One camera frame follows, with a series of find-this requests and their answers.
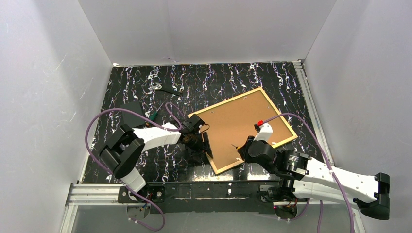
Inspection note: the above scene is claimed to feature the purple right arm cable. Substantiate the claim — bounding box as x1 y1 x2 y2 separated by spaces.
263 113 356 233

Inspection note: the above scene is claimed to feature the aluminium rail right side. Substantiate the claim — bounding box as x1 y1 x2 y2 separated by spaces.
292 60 335 165

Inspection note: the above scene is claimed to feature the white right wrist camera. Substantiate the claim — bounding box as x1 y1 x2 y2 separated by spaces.
254 121 273 142

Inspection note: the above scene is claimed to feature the aluminium rail front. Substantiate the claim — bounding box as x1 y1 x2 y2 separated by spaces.
59 183 366 233

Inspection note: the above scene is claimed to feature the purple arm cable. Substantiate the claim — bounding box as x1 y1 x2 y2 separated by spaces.
263 113 356 233
85 102 188 232

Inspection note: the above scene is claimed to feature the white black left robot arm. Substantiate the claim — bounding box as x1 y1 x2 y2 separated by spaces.
97 114 213 192

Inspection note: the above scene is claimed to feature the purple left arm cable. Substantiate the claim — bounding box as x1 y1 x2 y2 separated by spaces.
85 102 188 232

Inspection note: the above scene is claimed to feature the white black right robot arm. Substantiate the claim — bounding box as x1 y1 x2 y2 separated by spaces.
236 136 390 220

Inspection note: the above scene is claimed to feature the black small tool on table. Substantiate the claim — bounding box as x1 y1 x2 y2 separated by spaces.
151 82 183 97

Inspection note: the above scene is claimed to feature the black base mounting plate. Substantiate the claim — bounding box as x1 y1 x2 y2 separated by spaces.
118 178 279 214

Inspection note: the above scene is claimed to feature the black square pad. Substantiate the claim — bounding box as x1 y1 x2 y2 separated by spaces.
120 100 145 128

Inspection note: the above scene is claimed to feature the aluminium rail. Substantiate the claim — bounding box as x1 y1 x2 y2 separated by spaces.
59 183 366 233
292 60 335 165

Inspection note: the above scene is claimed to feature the green wooden photo frame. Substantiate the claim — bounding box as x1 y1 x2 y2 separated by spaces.
195 87 298 175

